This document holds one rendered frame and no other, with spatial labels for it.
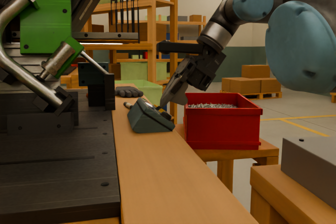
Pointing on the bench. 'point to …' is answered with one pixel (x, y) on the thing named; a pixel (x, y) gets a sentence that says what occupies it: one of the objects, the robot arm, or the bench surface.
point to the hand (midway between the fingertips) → (161, 102)
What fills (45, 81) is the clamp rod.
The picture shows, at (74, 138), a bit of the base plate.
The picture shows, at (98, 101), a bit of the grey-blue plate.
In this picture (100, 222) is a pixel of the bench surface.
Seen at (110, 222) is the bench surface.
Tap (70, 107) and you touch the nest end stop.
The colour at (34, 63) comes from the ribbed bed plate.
